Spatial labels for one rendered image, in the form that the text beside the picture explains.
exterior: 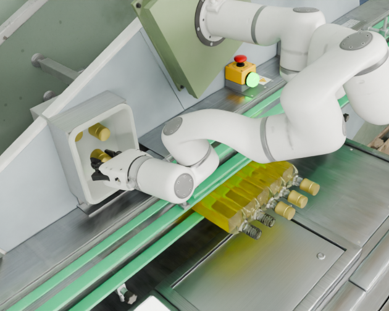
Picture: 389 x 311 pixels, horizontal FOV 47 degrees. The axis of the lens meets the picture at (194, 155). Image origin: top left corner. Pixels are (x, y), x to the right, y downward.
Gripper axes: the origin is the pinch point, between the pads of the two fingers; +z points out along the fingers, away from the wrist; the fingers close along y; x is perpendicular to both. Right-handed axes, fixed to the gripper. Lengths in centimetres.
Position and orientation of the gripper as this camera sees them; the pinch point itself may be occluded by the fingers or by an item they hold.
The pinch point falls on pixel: (104, 160)
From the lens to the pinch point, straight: 108.1
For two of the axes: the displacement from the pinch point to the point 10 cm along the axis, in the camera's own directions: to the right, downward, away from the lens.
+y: 7.0, -4.5, 5.6
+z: -6.8, -1.6, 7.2
